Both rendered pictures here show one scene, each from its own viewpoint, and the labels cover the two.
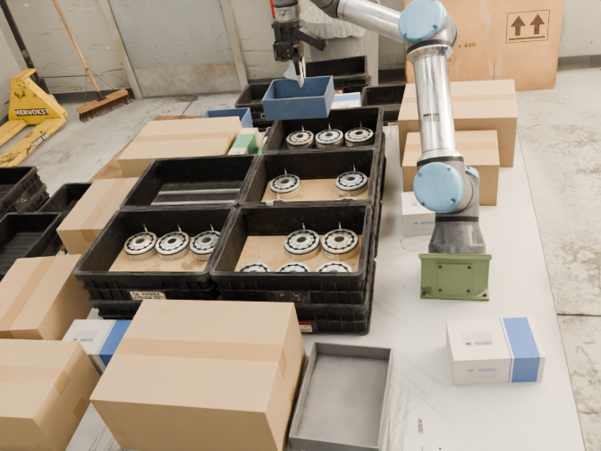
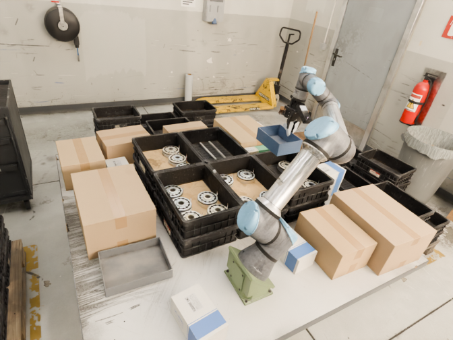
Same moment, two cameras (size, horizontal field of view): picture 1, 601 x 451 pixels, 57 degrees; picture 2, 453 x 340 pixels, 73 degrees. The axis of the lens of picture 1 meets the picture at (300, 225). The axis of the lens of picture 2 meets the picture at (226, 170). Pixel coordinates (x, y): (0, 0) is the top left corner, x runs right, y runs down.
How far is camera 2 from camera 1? 0.89 m
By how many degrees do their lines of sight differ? 32
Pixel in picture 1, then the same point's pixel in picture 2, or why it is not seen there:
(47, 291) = (127, 139)
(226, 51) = (365, 123)
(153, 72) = not seen: hidden behind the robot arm
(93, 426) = not seen: hidden behind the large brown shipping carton
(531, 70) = not seen: outside the picture
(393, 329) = (194, 268)
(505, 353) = (190, 320)
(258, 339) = (125, 206)
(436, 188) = (245, 215)
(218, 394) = (87, 207)
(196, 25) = (359, 101)
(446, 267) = (235, 265)
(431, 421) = (139, 310)
